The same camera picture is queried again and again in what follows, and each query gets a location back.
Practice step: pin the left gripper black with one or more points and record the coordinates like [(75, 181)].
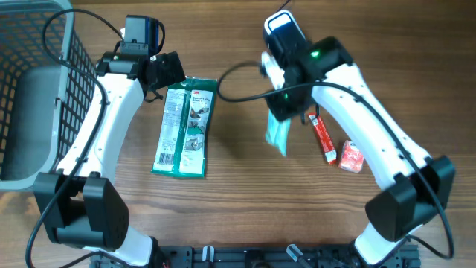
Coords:
[(168, 71)]

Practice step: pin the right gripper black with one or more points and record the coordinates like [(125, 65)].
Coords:
[(281, 112)]

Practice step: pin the teal toothbrush package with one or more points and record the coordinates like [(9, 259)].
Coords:
[(277, 133)]

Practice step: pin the red white toothpaste box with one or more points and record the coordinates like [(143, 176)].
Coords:
[(322, 135)]

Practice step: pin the green white sponge package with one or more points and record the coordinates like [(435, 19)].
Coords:
[(182, 144)]

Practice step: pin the red white Kleenex tissue pack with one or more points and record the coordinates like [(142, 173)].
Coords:
[(352, 159)]

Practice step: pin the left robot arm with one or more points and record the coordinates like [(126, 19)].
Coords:
[(78, 202)]

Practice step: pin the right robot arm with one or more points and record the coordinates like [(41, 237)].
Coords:
[(414, 187)]

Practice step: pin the white barcode scanner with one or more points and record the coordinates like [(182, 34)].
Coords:
[(279, 22)]

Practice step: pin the grey plastic shopping basket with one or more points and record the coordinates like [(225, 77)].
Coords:
[(43, 104)]

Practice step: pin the black mounting rail base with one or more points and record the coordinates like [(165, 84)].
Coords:
[(330, 255)]

